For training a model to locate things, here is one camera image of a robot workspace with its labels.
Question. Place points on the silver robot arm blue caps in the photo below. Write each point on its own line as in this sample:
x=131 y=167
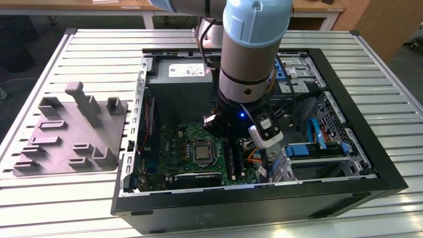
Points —
x=251 y=62

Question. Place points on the silver CPU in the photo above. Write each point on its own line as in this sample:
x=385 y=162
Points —
x=202 y=152

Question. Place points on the grey power supply unit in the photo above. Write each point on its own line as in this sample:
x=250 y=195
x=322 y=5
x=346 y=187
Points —
x=178 y=99

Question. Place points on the green motherboard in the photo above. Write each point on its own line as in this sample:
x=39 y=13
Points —
x=171 y=148

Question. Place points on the hard disk in blue carrier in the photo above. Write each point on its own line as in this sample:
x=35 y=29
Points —
x=298 y=150

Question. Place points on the silver drive cage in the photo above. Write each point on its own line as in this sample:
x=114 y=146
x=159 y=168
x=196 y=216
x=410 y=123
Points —
x=298 y=84

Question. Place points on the black PC case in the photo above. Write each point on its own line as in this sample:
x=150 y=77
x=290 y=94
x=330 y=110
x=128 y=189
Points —
x=231 y=213

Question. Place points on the blue VGA port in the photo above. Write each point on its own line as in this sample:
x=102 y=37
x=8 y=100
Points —
x=134 y=183

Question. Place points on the grey parts rack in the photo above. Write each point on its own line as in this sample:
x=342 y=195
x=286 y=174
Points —
x=66 y=148

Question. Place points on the wooden cabinet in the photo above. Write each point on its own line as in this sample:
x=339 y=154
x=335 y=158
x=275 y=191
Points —
x=379 y=24

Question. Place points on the wooden desk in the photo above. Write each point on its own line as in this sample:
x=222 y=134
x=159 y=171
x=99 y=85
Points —
x=66 y=7

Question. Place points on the black office chair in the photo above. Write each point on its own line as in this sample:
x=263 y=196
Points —
x=16 y=44

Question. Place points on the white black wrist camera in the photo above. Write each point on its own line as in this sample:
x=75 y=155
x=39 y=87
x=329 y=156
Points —
x=266 y=138

